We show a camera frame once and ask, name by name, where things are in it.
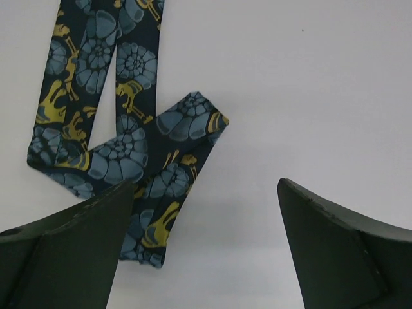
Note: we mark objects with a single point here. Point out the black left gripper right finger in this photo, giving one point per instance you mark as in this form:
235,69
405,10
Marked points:
344,259

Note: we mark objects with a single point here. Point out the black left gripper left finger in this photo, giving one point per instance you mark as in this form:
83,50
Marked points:
67,259

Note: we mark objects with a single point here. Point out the blue yellow patterned tie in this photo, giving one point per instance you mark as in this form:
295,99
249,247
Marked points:
96,123

